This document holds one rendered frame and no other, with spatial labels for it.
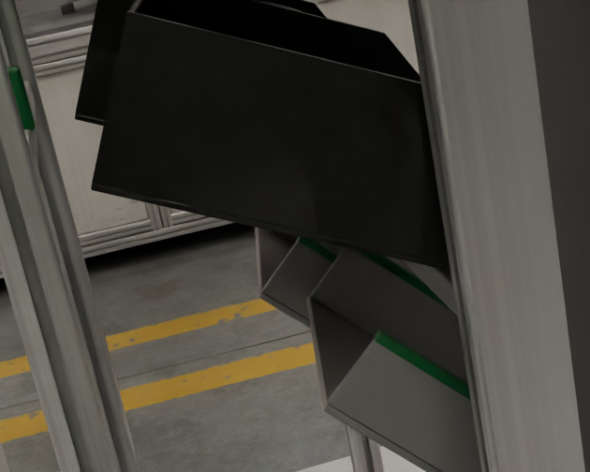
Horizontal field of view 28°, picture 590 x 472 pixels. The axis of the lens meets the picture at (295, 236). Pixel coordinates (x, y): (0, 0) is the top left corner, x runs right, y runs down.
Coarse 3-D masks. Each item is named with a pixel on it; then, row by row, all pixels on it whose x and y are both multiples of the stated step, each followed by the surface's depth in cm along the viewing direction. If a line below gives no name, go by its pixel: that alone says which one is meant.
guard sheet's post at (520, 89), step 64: (448, 0) 4; (512, 0) 4; (576, 0) 4; (448, 64) 5; (512, 64) 4; (576, 64) 4; (448, 128) 5; (512, 128) 4; (576, 128) 4; (512, 192) 4; (576, 192) 4; (512, 256) 4; (576, 256) 4; (512, 320) 5; (576, 320) 4; (512, 384) 5; (576, 384) 4; (512, 448) 5; (576, 448) 4
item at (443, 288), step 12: (24, 84) 71; (24, 132) 57; (36, 132) 63; (36, 144) 59; (36, 156) 55; (36, 168) 53; (408, 264) 56; (420, 264) 54; (420, 276) 55; (432, 276) 53; (444, 276) 51; (432, 288) 53; (444, 288) 51; (444, 300) 52; (456, 312) 50
